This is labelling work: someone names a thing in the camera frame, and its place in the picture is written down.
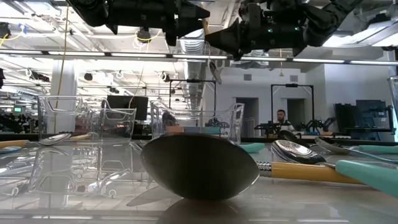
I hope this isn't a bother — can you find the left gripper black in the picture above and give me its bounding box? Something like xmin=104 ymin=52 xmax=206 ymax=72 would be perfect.
xmin=67 ymin=0 xmax=211 ymax=47

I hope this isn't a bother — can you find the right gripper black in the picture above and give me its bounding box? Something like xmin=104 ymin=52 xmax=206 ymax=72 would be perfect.
xmin=205 ymin=0 xmax=312 ymax=62

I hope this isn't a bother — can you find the narrow clear plastic bin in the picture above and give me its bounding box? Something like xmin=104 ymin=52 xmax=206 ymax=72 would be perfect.
xmin=37 ymin=95 xmax=137 ymax=142

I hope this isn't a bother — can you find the black table frame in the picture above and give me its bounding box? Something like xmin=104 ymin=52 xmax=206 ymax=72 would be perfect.
xmin=0 ymin=133 xmax=398 ymax=144

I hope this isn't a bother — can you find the dark blue workstation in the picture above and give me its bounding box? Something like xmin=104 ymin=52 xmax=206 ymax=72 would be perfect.
xmin=334 ymin=99 xmax=396 ymax=142

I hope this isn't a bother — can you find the overhead light bar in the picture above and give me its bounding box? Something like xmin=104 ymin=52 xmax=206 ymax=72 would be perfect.
xmin=0 ymin=49 xmax=398 ymax=66

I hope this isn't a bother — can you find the black rig frame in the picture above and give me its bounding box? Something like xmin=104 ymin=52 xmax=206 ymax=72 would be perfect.
xmin=169 ymin=78 xmax=218 ymax=110
xmin=270 ymin=83 xmax=315 ymax=138

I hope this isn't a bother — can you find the person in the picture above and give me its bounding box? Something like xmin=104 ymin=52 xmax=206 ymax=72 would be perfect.
xmin=275 ymin=108 xmax=295 ymax=133

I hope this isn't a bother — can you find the black monitor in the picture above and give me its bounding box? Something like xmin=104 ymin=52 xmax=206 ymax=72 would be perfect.
xmin=106 ymin=95 xmax=149 ymax=121

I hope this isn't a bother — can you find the black spoon blue handle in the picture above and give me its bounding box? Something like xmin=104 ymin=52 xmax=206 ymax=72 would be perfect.
xmin=206 ymin=43 xmax=223 ymax=85

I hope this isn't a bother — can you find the wide clear plastic bin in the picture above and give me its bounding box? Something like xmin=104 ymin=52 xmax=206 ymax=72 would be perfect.
xmin=149 ymin=101 xmax=246 ymax=146

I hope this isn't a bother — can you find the silver spoon orange handle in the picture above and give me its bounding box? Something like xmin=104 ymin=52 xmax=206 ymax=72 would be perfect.
xmin=0 ymin=133 xmax=73 ymax=149
xmin=129 ymin=141 xmax=363 ymax=187
xmin=68 ymin=133 xmax=93 ymax=142

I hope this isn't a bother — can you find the silver ribbed ventilation duct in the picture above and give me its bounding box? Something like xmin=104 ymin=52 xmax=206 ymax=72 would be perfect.
xmin=178 ymin=34 xmax=208 ymax=110

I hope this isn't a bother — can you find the black ceiling dome device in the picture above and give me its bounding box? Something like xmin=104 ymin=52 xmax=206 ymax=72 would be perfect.
xmin=136 ymin=27 xmax=152 ymax=44

